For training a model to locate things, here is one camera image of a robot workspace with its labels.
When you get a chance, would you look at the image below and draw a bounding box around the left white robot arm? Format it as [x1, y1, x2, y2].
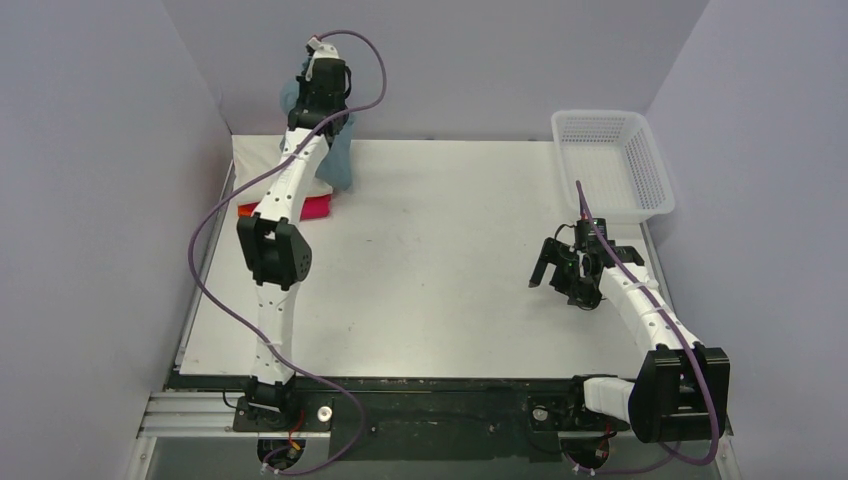
[236, 38, 350, 430]

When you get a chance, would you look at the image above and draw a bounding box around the white plastic basket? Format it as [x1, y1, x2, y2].
[551, 109, 676, 224]

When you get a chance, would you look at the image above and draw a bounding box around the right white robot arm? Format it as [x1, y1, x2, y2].
[528, 218, 730, 443]

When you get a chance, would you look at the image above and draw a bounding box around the blue-grey t shirt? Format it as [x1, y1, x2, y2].
[279, 59, 355, 190]

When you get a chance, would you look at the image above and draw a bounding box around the folded orange t shirt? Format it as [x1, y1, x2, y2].
[237, 203, 257, 217]

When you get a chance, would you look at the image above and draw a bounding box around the folded cream t shirt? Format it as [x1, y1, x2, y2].
[231, 133, 334, 207]

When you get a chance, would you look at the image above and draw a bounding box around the folded pink t shirt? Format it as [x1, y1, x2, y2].
[300, 194, 332, 221]

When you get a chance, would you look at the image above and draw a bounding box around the aluminium mounting rail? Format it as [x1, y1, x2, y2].
[135, 387, 735, 440]

